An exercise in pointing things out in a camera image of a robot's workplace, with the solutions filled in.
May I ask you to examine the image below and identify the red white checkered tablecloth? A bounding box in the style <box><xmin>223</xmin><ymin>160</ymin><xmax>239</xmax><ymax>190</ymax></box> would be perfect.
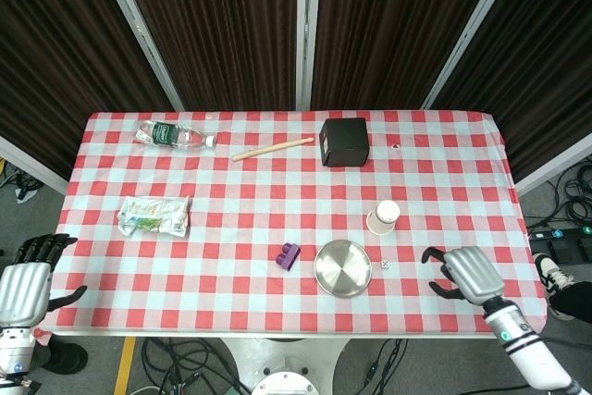
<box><xmin>43</xmin><ymin>110</ymin><xmax>549</xmax><ymax>337</ymax></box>

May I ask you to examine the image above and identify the crumpled snack bag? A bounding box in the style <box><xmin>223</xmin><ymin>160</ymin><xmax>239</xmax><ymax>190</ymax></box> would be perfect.
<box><xmin>117</xmin><ymin>195</ymin><xmax>192</xmax><ymax>239</ymax></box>

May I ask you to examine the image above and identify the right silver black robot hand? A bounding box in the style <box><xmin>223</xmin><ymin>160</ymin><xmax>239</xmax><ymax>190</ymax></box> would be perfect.
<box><xmin>421</xmin><ymin>246</ymin><xmax>506</xmax><ymax>308</ymax></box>

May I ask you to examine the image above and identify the black table foot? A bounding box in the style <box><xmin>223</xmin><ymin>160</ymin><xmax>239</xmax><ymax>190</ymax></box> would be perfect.
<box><xmin>35</xmin><ymin>334</ymin><xmax>90</xmax><ymax>375</ymax></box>

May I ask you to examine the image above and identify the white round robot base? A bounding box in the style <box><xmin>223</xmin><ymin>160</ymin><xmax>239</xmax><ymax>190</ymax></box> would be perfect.
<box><xmin>216</xmin><ymin>337</ymin><xmax>353</xmax><ymax>395</ymax></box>

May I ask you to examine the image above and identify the black power strip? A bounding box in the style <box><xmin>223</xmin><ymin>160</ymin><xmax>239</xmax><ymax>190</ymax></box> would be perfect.
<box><xmin>526</xmin><ymin>222</ymin><xmax>592</xmax><ymax>242</ymax></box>

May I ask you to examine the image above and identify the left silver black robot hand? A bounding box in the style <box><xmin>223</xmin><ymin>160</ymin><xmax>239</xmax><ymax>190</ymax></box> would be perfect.
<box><xmin>0</xmin><ymin>233</ymin><xmax>89</xmax><ymax>328</ymax></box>

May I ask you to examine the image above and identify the black cardboard box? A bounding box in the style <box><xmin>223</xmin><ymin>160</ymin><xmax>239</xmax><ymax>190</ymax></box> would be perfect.
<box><xmin>319</xmin><ymin>117</ymin><xmax>370</xmax><ymax>168</ymax></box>

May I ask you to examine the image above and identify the round stainless steel plate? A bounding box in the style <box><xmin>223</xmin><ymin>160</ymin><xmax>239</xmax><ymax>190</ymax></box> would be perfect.
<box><xmin>314</xmin><ymin>239</ymin><xmax>373</xmax><ymax>299</ymax></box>

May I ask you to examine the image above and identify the clear plastic water bottle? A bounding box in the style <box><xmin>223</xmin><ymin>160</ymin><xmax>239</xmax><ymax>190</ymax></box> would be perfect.
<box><xmin>134</xmin><ymin>120</ymin><xmax>218</xmax><ymax>153</ymax></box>

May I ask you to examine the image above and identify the black floor cable bundle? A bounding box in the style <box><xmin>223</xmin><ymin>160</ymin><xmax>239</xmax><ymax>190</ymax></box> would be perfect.
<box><xmin>140</xmin><ymin>337</ymin><xmax>251</xmax><ymax>395</ymax></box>
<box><xmin>355</xmin><ymin>338</ymin><xmax>410</xmax><ymax>389</ymax></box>
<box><xmin>526</xmin><ymin>157</ymin><xmax>592</xmax><ymax>229</ymax></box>

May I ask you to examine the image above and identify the black trouser leg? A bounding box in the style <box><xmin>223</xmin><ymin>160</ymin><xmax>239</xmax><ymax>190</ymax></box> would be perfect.
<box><xmin>549</xmin><ymin>279</ymin><xmax>592</xmax><ymax>321</ymax></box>

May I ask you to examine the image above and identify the white black sneaker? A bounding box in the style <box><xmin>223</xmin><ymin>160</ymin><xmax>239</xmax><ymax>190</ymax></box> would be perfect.
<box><xmin>532</xmin><ymin>253</ymin><xmax>577</xmax><ymax>322</ymax></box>

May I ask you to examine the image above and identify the purple plastic block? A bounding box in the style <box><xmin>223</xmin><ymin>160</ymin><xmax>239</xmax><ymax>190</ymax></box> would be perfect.
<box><xmin>275</xmin><ymin>243</ymin><xmax>302</xmax><ymax>273</ymax></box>

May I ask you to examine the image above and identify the wooden drumstick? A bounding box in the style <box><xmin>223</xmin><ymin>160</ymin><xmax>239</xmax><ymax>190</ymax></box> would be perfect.
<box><xmin>231</xmin><ymin>136</ymin><xmax>316</xmax><ymax>162</ymax></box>

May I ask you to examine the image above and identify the white paper cup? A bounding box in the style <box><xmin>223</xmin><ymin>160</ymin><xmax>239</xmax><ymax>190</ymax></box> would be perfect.
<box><xmin>365</xmin><ymin>200</ymin><xmax>401</xmax><ymax>236</ymax></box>

